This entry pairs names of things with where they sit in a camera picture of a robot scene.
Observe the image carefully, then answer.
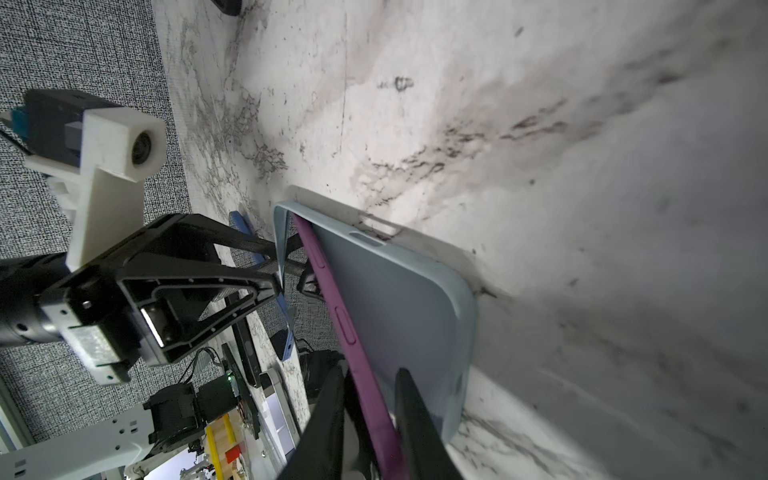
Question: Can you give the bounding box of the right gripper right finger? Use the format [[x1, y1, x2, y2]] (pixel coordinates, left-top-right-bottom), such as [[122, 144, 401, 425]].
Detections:
[[395, 368, 462, 480]]

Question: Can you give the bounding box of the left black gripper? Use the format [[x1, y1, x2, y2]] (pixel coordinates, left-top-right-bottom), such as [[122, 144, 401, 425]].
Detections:
[[38, 214, 281, 384]]

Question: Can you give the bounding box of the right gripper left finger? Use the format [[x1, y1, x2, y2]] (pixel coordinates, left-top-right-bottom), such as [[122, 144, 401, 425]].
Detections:
[[278, 366, 345, 480]]

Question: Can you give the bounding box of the black screen purple phone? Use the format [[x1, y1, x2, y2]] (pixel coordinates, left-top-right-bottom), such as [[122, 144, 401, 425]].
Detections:
[[293, 215, 409, 479]]

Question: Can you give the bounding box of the light blue phone case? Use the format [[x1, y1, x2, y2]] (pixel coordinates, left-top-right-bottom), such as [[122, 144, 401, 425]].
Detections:
[[273, 201, 477, 443]]

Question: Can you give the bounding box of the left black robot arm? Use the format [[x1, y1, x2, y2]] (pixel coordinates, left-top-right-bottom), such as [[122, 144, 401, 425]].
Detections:
[[1, 214, 300, 479]]

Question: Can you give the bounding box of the black phone case front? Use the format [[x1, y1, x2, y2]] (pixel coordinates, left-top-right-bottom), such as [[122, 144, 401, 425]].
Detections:
[[229, 209, 296, 361]]

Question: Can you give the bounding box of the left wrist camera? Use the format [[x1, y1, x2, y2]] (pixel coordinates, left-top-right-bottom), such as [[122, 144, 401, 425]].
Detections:
[[1, 89, 167, 271]]

